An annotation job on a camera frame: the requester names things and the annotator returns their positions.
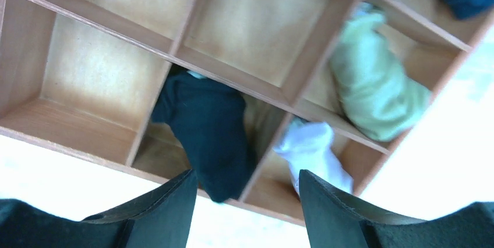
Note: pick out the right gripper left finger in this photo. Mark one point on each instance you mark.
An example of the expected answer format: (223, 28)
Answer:
(159, 218)

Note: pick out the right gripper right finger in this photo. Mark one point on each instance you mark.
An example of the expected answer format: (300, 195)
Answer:
(335, 218)

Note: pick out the black underwear white waistband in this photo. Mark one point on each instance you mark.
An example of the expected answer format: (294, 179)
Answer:
(207, 118)

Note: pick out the orange compartment tray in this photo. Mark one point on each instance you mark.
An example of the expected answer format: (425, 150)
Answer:
(81, 77)

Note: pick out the rolled pink underwear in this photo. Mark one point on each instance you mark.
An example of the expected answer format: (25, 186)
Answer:
(307, 146)

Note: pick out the rolled olive green underwear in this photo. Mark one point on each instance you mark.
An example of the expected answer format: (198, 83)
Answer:
(375, 92)

